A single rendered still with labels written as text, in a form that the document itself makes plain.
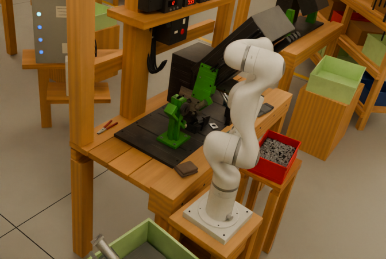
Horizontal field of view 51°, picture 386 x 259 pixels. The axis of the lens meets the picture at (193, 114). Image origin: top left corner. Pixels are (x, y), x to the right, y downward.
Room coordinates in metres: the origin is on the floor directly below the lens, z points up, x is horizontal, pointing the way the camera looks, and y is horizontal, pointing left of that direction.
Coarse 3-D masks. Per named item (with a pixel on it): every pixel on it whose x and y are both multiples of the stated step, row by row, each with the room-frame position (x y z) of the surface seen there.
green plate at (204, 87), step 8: (200, 64) 2.12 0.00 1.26; (200, 72) 2.10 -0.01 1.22; (208, 72) 2.08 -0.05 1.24; (216, 72) 2.06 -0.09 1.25; (200, 80) 2.09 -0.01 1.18; (208, 80) 2.07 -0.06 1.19; (200, 88) 2.07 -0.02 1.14; (208, 88) 2.05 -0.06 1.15; (192, 96) 2.07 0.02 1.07; (200, 96) 2.05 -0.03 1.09
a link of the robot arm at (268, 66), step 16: (256, 48) 1.37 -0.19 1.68; (256, 64) 1.33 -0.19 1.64; (272, 64) 1.32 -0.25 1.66; (256, 80) 1.34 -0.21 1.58; (272, 80) 1.31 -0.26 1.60; (240, 96) 1.33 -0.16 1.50; (256, 96) 1.32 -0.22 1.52; (240, 112) 1.32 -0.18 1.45; (240, 128) 1.31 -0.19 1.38; (240, 144) 1.32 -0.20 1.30; (256, 144) 1.32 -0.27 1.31; (240, 160) 1.28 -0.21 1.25; (256, 160) 1.29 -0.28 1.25
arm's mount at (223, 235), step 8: (208, 192) 1.48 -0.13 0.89; (200, 200) 1.42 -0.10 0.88; (192, 208) 1.36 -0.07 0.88; (240, 208) 1.41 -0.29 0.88; (184, 216) 1.32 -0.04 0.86; (192, 216) 1.31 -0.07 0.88; (240, 216) 1.36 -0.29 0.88; (248, 216) 1.37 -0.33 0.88; (200, 224) 1.28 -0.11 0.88; (240, 224) 1.31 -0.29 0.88; (208, 232) 1.25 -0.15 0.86; (216, 232) 1.24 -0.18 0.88; (224, 232) 1.25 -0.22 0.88; (232, 232) 1.26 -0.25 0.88; (224, 240) 1.21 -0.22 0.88
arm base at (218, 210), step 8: (216, 192) 1.31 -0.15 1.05; (224, 192) 1.29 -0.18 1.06; (232, 192) 1.30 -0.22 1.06; (208, 200) 1.34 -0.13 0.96; (216, 200) 1.30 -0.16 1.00; (224, 200) 1.30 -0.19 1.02; (232, 200) 1.31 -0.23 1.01; (200, 208) 1.36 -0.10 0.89; (208, 208) 1.33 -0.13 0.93; (216, 208) 1.30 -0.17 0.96; (224, 208) 1.30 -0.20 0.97; (232, 208) 1.33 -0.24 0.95; (200, 216) 1.31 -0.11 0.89; (208, 216) 1.32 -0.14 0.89; (216, 216) 1.30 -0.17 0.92; (224, 216) 1.30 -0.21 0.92; (232, 216) 1.31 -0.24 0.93; (208, 224) 1.28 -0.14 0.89; (216, 224) 1.28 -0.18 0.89; (224, 224) 1.29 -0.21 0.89; (232, 224) 1.29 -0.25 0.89
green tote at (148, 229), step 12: (144, 228) 1.15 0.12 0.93; (156, 228) 1.14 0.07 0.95; (120, 240) 1.05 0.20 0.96; (132, 240) 1.10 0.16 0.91; (144, 240) 1.16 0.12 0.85; (156, 240) 1.14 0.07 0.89; (168, 240) 1.10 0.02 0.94; (96, 252) 0.98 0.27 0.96; (120, 252) 1.06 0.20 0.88; (168, 252) 1.10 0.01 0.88; (180, 252) 1.06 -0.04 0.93
